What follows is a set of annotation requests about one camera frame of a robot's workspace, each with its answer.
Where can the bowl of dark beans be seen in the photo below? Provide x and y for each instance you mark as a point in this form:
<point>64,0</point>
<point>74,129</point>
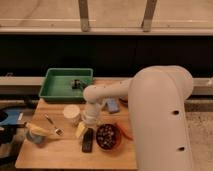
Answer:
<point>108,137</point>

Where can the black object in tray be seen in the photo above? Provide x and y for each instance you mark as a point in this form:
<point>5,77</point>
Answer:
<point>78,84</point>

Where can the blue small cup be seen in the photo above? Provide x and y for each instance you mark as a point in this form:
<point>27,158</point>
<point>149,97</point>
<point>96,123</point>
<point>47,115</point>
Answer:
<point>34,138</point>

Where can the white paper cup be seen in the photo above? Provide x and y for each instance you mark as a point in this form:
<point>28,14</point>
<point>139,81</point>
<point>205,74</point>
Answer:
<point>72,114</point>

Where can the metal fork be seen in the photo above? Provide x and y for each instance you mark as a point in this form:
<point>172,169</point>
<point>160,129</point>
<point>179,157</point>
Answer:
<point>57,130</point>

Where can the blue device at left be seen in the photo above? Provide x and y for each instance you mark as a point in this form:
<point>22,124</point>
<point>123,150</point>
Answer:
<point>9,123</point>

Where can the dark red bowl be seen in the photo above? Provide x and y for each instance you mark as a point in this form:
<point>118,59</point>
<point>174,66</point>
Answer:
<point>124,100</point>

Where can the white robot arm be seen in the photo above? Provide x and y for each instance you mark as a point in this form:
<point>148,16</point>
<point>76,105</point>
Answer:
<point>156,97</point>

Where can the green plastic tray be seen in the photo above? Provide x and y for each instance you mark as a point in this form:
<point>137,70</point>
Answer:
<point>56,87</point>

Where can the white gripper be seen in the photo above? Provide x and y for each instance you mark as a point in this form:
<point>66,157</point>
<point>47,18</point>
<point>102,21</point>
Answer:
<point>90,117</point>

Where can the orange carrot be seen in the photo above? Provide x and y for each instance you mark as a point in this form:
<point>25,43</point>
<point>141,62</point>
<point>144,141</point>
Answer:
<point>124,131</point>

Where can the yellow banana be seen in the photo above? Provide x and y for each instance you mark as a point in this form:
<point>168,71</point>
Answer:
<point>38,130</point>

